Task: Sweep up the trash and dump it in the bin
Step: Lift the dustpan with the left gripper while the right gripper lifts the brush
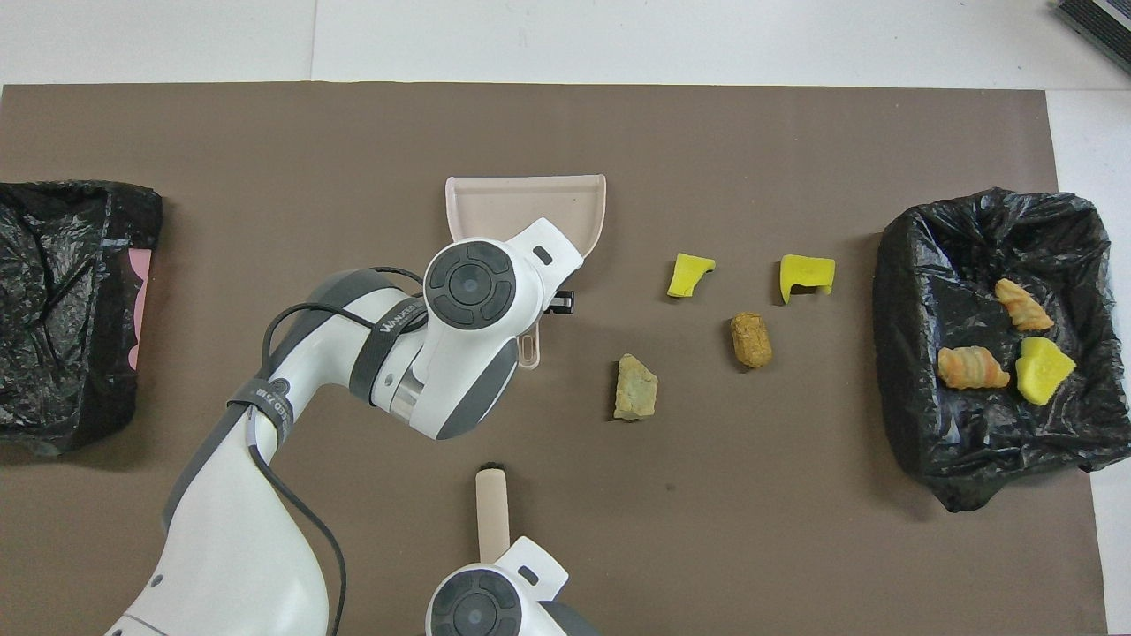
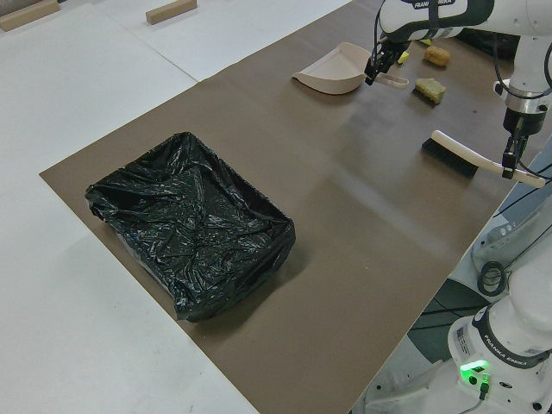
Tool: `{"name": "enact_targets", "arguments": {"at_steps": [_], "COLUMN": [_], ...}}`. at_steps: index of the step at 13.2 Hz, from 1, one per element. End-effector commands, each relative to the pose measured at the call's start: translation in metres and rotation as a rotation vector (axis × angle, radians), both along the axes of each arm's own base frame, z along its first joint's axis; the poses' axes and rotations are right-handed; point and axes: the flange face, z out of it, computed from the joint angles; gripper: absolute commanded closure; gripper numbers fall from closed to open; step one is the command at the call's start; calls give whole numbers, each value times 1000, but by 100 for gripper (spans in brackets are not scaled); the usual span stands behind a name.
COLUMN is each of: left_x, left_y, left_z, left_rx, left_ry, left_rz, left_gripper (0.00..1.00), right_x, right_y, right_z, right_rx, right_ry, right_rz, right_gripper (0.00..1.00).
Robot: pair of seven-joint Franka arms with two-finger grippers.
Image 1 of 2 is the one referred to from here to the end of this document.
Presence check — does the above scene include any beige plastic dustpan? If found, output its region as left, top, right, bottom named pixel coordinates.
left=444, top=174, right=608, bottom=370

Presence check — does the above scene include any beige bread chunk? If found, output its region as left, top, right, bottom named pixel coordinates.
left=613, top=353, right=660, bottom=421
left=995, top=278, right=1054, bottom=333

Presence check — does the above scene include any yellow sponge piece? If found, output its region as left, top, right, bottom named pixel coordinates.
left=667, top=253, right=717, bottom=299
left=1014, top=337, right=1077, bottom=406
left=779, top=254, right=837, bottom=305

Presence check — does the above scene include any beige hand brush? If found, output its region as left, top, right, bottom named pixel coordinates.
left=475, top=461, right=512, bottom=564

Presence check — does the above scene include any orange striped croissant toy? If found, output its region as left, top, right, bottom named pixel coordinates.
left=937, top=345, right=1011, bottom=390

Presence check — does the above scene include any pink plastic bin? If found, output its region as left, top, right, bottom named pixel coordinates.
left=126, top=249, right=153, bottom=372

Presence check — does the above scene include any left black bag bin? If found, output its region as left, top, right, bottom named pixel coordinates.
left=873, top=187, right=1131, bottom=513

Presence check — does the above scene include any black bag bin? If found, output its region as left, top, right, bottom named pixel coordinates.
left=0, top=180, right=164, bottom=456
left=873, top=187, right=1131, bottom=513

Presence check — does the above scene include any right black bag bin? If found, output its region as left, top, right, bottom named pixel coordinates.
left=0, top=180, right=164, bottom=456

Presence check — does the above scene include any brown table mat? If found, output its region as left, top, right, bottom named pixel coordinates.
left=0, top=82, right=1110, bottom=636

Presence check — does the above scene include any dark grey striped device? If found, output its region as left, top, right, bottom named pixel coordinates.
left=1054, top=0, right=1131, bottom=73

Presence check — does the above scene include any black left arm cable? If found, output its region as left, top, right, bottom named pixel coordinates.
left=250, top=265, right=427, bottom=636

